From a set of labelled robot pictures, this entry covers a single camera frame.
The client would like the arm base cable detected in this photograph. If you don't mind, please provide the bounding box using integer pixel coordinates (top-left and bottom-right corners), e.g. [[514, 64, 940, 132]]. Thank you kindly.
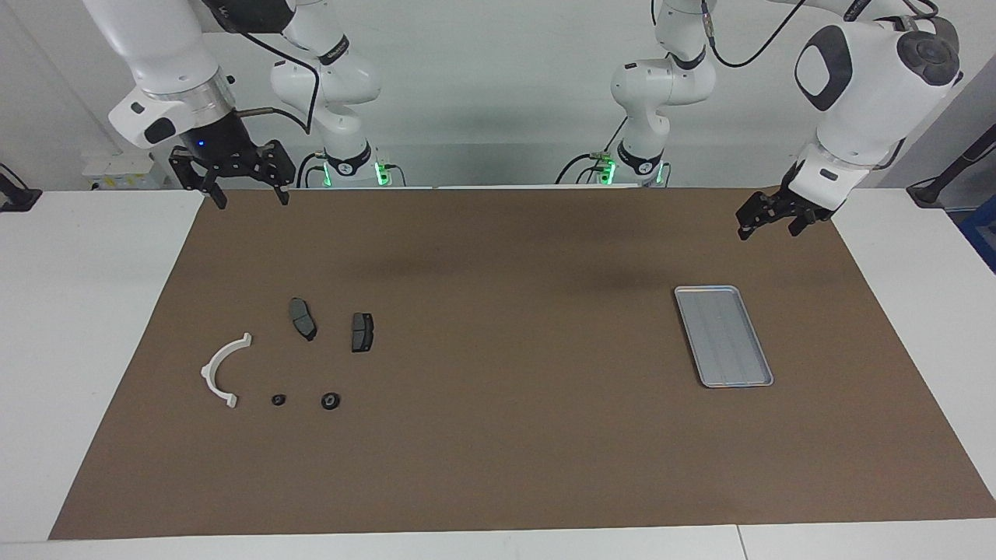
[[294, 152, 328, 189], [554, 115, 631, 186]]

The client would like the white curved plastic bracket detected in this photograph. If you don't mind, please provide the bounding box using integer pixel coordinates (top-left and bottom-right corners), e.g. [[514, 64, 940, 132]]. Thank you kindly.
[[200, 333, 253, 409]]

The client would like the left arm base cable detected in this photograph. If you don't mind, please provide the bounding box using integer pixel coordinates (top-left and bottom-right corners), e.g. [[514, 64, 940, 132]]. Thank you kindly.
[[554, 115, 631, 186]]

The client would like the brown table mat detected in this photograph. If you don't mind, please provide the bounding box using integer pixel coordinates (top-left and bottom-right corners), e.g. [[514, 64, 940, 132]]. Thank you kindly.
[[48, 187, 996, 541]]

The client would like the blue crate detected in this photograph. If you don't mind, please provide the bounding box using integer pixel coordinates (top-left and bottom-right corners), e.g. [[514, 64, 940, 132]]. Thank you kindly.
[[959, 194, 996, 273]]

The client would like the white wall box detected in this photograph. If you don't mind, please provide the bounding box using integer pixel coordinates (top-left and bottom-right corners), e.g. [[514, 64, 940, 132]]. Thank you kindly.
[[82, 152, 168, 191]]

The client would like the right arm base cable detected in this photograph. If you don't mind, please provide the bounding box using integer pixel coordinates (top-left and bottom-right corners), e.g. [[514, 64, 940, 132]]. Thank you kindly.
[[294, 152, 328, 189]]

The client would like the silver metal tray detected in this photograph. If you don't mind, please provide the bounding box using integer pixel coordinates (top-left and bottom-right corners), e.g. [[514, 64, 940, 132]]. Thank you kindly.
[[674, 285, 775, 389]]

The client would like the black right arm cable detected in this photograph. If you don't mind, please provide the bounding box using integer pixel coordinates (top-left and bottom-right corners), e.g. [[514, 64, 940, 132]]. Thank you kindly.
[[204, 0, 321, 137]]

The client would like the curved dark grey brake pad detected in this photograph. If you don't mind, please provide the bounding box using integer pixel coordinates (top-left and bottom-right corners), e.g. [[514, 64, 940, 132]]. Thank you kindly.
[[289, 298, 318, 342]]

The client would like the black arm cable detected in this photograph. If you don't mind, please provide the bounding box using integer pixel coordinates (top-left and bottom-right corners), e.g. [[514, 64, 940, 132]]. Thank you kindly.
[[699, 0, 946, 69], [204, 0, 321, 137]]

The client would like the black table clamp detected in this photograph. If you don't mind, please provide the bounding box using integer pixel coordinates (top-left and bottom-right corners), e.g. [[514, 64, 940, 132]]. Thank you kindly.
[[0, 162, 42, 212]]

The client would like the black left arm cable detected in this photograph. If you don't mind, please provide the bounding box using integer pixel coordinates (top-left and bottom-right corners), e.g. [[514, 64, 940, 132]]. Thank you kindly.
[[699, 0, 946, 69]]

